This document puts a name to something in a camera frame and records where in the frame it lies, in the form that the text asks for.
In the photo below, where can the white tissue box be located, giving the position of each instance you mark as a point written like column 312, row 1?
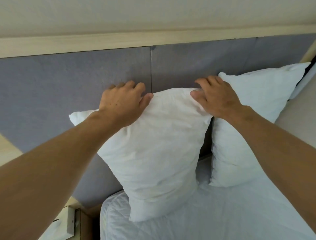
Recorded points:
column 69, row 222

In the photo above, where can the white pillow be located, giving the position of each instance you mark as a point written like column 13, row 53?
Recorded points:
column 259, row 94
column 158, row 153

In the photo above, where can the person's right hand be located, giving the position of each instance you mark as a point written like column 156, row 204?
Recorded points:
column 219, row 99

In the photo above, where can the grey padded wood-framed headboard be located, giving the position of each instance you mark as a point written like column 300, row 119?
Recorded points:
column 61, row 81

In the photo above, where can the person's left forearm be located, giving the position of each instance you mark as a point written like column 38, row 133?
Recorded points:
column 49, row 173

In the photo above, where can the wooden bedside table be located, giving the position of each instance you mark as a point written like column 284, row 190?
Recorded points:
column 85, row 227

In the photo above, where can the person's right forearm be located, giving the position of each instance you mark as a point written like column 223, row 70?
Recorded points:
column 284, row 158

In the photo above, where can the person's left hand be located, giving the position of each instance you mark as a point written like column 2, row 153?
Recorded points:
column 123, row 103

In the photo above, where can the black and white wall lamp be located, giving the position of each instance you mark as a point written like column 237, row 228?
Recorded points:
column 305, row 82

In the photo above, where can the white quilted mattress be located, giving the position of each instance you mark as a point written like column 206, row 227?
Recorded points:
column 222, row 215

